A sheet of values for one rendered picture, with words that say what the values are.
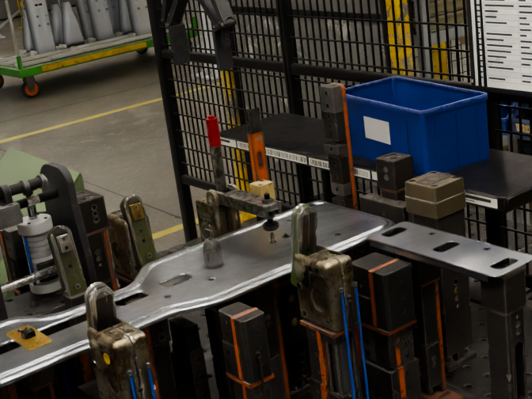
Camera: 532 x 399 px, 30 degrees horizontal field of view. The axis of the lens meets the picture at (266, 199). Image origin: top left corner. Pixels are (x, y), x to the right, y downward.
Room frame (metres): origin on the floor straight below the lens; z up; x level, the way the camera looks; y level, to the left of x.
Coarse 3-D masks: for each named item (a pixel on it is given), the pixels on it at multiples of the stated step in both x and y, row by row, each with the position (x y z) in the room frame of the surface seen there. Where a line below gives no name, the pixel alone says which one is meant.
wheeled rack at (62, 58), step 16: (192, 16) 9.61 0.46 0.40; (16, 48) 8.54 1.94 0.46; (64, 48) 9.16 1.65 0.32; (80, 48) 9.24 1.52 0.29; (96, 48) 9.07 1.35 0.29; (112, 48) 9.05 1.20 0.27; (128, 48) 9.14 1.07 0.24; (144, 48) 9.24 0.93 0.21; (192, 48) 9.71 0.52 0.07; (0, 64) 8.90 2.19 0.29; (16, 64) 8.61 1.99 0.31; (32, 64) 8.68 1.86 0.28; (48, 64) 8.66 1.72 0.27; (64, 64) 8.75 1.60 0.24; (0, 80) 9.30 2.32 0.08; (32, 80) 8.65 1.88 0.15; (32, 96) 8.64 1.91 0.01
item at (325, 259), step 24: (312, 264) 1.41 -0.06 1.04; (336, 264) 1.39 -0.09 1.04; (312, 288) 1.41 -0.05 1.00; (336, 288) 1.39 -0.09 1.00; (312, 312) 1.42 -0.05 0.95; (336, 312) 1.38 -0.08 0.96; (312, 336) 1.44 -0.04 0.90; (336, 336) 1.38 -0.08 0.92; (360, 336) 1.40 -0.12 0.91; (312, 360) 1.44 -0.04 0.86; (336, 360) 1.39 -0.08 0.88; (312, 384) 1.44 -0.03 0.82; (336, 384) 1.41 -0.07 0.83; (360, 384) 1.39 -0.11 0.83
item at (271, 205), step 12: (216, 192) 1.73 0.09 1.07; (228, 192) 1.72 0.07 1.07; (240, 192) 1.71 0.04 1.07; (228, 204) 1.70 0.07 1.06; (240, 204) 1.67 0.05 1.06; (252, 204) 1.64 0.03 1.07; (264, 204) 1.62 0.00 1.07; (276, 204) 1.62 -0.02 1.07; (264, 216) 1.61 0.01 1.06; (264, 228) 1.62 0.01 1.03; (276, 228) 1.62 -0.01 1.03
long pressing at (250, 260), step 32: (256, 224) 1.72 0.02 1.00; (288, 224) 1.71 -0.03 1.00; (320, 224) 1.69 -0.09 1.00; (352, 224) 1.66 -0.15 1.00; (384, 224) 1.64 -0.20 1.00; (192, 256) 1.61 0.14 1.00; (224, 256) 1.59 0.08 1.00; (256, 256) 1.57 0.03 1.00; (288, 256) 1.55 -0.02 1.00; (128, 288) 1.50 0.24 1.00; (160, 288) 1.49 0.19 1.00; (192, 288) 1.47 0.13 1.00; (224, 288) 1.45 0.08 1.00; (256, 288) 1.46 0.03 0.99; (32, 320) 1.42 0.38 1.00; (64, 320) 1.41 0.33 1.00; (128, 320) 1.38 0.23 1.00; (160, 320) 1.38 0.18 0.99; (32, 352) 1.31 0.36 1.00; (64, 352) 1.30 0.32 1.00; (0, 384) 1.24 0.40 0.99
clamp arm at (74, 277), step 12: (60, 228) 1.56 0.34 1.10; (48, 240) 1.55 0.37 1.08; (60, 240) 1.54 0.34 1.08; (72, 240) 1.56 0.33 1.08; (60, 252) 1.54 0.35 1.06; (72, 252) 1.55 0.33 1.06; (60, 264) 1.54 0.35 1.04; (72, 264) 1.55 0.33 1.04; (60, 276) 1.54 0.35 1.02; (72, 276) 1.54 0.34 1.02; (72, 288) 1.53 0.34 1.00; (84, 288) 1.54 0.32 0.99
